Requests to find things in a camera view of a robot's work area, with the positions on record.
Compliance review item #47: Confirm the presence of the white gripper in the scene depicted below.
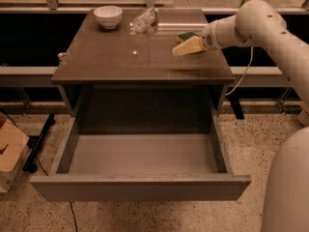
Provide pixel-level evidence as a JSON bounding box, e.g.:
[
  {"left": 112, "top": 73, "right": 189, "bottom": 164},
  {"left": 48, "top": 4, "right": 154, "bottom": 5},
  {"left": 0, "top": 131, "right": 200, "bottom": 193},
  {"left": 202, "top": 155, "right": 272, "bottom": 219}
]
[{"left": 172, "top": 18, "right": 237, "bottom": 56}]

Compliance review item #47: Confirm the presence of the green and yellow sponge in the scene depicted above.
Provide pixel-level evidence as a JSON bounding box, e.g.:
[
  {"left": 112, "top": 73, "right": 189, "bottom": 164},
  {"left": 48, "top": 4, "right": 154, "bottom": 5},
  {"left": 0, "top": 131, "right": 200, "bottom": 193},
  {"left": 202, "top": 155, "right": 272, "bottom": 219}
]
[{"left": 177, "top": 32, "right": 196, "bottom": 44}]

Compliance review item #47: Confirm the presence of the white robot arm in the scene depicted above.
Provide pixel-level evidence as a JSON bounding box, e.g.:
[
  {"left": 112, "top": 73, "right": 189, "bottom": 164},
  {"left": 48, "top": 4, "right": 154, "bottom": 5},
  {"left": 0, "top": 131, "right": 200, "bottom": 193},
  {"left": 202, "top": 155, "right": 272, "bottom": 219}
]
[{"left": 172, "top": 0, "right": 309, "bottom": 232}]

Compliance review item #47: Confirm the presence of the grey cabinet with glossy top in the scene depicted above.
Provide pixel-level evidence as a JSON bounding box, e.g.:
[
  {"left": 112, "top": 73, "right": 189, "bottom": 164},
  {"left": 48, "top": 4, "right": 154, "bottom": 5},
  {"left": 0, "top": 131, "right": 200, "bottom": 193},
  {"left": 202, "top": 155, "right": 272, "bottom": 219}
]
[{"left": 52, "top": 10, "right": 233, "bottom": 134}]

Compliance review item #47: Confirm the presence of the open grey top drawer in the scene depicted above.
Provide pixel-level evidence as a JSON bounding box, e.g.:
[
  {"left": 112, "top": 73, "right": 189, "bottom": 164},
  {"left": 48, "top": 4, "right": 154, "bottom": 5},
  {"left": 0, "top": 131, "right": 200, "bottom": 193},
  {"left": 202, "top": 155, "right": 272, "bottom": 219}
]
[{"left": 30, "top": 117, "right": 251, "bottom": 202}]

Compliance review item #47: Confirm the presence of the crumpled clear plastic bottle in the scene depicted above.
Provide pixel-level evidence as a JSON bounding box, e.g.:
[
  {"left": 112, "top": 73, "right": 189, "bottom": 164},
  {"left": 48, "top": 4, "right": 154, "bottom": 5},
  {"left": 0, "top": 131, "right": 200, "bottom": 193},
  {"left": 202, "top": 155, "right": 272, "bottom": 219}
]
[{"left": 130, "top": 7, "right": 159, "bottom": 34}]

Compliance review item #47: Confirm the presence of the white ceramic bowl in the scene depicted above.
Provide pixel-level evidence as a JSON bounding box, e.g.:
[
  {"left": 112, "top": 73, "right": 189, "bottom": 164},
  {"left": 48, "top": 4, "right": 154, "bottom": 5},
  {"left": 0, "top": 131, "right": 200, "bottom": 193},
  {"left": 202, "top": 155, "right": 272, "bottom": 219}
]
[{"left": 94, "top": 6, "right": 123, "bottom": 29}]

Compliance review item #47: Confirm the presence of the small can behind cabinet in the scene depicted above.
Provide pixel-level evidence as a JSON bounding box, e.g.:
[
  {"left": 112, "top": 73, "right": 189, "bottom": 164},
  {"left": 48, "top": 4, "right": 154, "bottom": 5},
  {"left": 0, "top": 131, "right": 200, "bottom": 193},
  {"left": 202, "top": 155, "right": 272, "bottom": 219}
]
[{"left": 57, "top": 52, "right": 66, "bottom": 63}]

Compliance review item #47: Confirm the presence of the black bar on floor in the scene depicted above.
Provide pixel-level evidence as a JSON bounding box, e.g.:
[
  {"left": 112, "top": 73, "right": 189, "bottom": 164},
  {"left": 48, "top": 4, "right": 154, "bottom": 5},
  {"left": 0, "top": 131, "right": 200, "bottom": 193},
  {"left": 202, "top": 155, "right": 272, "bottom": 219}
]
[{"left": 22, "top": 114, "right": 55, "bottom": 173}]

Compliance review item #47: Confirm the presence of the cardboard box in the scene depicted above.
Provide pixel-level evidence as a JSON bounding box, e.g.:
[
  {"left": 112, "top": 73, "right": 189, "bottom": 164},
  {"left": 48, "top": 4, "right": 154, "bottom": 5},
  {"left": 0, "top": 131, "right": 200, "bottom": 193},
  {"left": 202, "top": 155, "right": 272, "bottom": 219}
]
[{"left": 0, "top": 113, "right": 29, "bottom": 193}]

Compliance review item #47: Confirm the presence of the white cable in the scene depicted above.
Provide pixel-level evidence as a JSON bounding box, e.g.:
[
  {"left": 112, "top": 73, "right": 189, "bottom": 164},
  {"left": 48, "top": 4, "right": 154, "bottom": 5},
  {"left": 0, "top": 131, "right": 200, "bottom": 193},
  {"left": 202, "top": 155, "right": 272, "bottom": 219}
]
[{"left": 225, "top": 45, "right": 255, "bottom": 97}]

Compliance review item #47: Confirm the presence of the black floor cable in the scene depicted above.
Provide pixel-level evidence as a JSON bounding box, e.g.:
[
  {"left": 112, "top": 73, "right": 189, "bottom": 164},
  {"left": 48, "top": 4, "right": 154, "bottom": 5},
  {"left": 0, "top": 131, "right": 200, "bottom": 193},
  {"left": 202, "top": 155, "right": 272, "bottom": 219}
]
[{"left": 0, "top": 106, "right": 79, "bottom": 232}]

